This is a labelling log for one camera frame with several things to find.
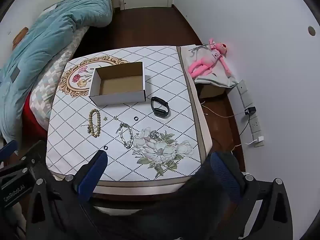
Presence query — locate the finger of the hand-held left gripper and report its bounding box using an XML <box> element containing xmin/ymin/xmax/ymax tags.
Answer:
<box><xmin>0</xmin><ymin>139</ymin><xmax>19</xmax><ymax>161</ymax></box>
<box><xmin>19</xmin><ymin>140</ymin><xmax>48</xmax><ymax>174</ymax></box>

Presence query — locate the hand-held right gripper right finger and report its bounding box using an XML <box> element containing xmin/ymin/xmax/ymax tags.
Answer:
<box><xmin>211</xmin><ymin>151</ymin><xmax>293</xmax><ymax>240</ymax></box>

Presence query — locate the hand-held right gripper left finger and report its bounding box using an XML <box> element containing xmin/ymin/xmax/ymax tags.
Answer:
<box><xmin>26</xmin><ymin>150</ymin><xmax>108</xmax><ymax>240</ymax></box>

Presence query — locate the silver chain bracelet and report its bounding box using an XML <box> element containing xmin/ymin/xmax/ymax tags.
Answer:
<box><xmin>116</xmin><ymin>123</ymin><xmax>133</xmax><ymax>150</ymax></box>

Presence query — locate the wooden bead bracelet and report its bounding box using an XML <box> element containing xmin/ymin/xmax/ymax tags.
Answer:
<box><xmin>86</xmin><ymin>109</ymin><xmax>102</xmax><ymax>138</ymax></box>

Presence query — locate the white cardboard box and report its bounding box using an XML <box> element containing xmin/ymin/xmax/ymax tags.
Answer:
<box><xmin>89</xmin><ymin>61</ymin><xmax>146</xmax><ymax>106</ymax></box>

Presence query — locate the black smart band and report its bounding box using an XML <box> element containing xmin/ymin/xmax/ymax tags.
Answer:
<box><xmin>150</xmin><ymin>96</ymin><xmax>171</xmax><ymax>117</ymax></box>

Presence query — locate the red cushion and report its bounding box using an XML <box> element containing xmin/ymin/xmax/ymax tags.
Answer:
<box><xmin>22</xmin><ymin>92</ymin><xmax>48</xmax><ymax>140</ymax></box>

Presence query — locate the dark cloth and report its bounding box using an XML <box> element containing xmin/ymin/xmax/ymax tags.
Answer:
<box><xmin>95</xmin><ymin>172</ymin><xmax>240</xmax><ymax>240</ymax></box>

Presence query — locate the checkered grey pillow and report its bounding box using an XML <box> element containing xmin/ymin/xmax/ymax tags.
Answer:
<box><xmin>29</xmin><ymin>26</ymin><xmax>90</xmax><ymax>123</ymax></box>

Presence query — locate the white power strip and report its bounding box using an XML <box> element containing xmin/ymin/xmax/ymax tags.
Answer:
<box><xmin>237</xmin><ymin>79</ymin><xmax>265</xmax><ymax>147</ymax></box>

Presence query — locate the grey cloth bag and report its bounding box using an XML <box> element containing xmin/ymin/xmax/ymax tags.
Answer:
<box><xmin>180</xmin><ymin>44</ymin><xmax>238</xmax><ymax>88</ymax></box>

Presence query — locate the teal quilt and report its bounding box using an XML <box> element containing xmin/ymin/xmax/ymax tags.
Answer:
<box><xmin>0</xmin><ymin>0</ymin><xmax>113</xmax><ymax>143</ymax></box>

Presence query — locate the pink plush toy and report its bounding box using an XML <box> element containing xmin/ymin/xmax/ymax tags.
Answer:
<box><xmin>188</xmin><ymin>38</ymin><xmax>232</xmax><ymax>77</ymax></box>

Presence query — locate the black cable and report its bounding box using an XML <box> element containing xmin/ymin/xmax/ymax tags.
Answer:
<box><xmin>238</xmin><ymin>114</ymin><xmax>249</xmax><ymax>137</ymax></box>

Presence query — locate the white cable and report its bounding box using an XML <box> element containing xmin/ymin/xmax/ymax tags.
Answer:
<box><xmin>202</xmin><ymin>102</ymin><xmax>246</xmax><ymax>118</ymax></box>

